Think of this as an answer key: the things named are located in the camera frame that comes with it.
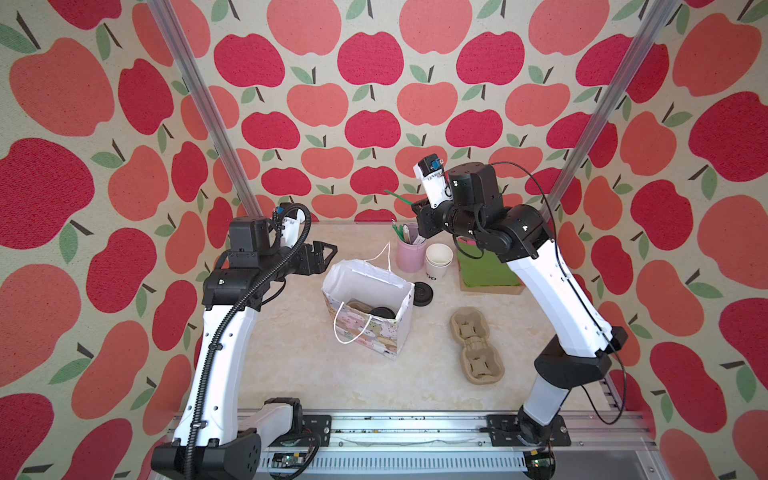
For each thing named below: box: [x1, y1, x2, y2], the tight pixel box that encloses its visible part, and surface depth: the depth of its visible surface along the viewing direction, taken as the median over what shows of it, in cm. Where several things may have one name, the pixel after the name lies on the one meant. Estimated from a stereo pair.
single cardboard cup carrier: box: [346, 297, 373, 313], surface depth 95 cm
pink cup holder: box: [396, 223, 427, 273], surface depth 102 cm
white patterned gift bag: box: [321, 243, 415, 360], surface depth 79 cm
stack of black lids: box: [413, 282, 434, 307], surface depth 100 cm
